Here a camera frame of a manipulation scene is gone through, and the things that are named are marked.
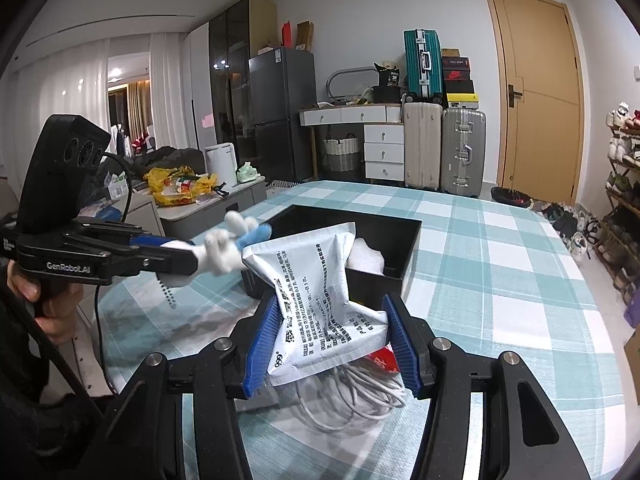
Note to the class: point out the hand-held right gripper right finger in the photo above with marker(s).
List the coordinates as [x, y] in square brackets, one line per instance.
[404, 347]

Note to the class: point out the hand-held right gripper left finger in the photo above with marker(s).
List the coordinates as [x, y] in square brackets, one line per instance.
[262, 347]

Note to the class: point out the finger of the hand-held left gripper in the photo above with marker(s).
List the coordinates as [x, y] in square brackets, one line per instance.
[146, 241]
[165, 262]

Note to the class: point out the small red packet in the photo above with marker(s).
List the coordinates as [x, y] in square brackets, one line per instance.
[385, 360]

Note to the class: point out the white and blue plush toy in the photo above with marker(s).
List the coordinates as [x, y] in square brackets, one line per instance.
[222, 255]

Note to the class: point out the white printed medicine packet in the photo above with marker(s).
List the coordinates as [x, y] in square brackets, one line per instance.
[320, 300]

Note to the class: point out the black cardboard box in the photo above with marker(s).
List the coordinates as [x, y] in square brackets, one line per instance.
[390, 245]

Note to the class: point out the person's left forearm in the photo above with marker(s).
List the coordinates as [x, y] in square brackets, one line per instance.
[30, 410]

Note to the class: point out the person's left hand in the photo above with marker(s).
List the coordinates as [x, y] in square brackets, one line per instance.
[22, 287]

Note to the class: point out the yellow plastic bag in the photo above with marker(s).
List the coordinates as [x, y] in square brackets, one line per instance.
[165, 180]

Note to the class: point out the plastic bottle orange label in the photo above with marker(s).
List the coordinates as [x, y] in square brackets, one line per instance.
[184, 183]

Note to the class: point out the grey side table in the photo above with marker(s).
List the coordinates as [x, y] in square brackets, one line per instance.
[220, 205]

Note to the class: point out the dark clothes heap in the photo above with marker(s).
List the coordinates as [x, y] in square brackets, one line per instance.
[165, 157]

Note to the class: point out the white foam padding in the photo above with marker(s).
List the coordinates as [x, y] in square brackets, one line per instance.
[367, 260]

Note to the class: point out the white air purifier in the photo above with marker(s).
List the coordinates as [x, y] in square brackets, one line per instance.
[220, 165]

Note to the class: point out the green tissue pack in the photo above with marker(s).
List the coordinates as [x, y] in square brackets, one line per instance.
[248, 172]

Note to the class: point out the pink sticky note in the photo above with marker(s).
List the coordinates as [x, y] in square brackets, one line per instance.
[207, 121]

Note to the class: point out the white sheer curtain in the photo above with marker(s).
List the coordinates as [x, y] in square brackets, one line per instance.
[167, 90]

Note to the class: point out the white wardrobe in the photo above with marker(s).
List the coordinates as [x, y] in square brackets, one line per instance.
[197, 85]

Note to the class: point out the dark glass cabinet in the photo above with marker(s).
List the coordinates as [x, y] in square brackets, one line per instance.
[227, 85]

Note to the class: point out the round black shoe basket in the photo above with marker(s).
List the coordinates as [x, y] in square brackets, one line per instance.
[510, 196]

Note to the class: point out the grey refrigerator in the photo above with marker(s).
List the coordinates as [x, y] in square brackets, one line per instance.
[282, 110]

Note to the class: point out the white desk with drawers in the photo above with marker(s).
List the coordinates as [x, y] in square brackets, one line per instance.
[382, 152]

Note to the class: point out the beige suitcase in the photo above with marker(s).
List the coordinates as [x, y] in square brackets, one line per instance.
[422, 145]

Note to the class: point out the woven laundry basket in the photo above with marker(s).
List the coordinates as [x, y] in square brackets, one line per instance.
[342, 152]

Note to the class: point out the silver suitcase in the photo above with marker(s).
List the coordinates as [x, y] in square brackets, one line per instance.
[462, 150]

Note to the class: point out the scattered loose shoes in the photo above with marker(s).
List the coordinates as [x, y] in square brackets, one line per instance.
[570, 225]

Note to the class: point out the open cardboard carton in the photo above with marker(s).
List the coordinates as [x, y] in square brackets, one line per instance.
[633, 365]

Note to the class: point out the purple fabric bag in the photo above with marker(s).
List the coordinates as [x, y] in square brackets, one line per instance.
[633, 312]

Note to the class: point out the oval mirror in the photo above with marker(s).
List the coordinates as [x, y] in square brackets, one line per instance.
[332, 80]

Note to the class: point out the yellow and black shoe box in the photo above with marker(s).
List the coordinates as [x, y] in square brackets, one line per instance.
[462, 100]

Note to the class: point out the black storage bin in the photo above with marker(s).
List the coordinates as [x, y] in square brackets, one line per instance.
[387, 94]

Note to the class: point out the tall brown cardboard box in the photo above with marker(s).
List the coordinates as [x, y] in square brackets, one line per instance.
[305, 35]

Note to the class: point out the plain black shoe box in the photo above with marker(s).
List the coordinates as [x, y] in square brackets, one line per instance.
[459, 87]

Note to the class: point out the black paper bag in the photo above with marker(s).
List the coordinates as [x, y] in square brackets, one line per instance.
[389, 76]

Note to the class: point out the teal suitcase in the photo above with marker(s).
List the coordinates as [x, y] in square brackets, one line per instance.
[417, 75]

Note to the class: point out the red and black shoe box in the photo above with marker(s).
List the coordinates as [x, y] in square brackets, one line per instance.
[456, 75]

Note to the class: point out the black shoe box red label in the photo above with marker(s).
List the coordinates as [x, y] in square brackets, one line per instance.
[456, 63]

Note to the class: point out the wooden shoe rack with shoes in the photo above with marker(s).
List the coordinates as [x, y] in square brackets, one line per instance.
[622, 150]

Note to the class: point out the brown shoe box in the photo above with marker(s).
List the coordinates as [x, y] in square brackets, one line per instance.
[450, 53]

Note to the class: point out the wooden door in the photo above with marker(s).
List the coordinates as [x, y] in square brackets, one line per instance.
[540, 60]

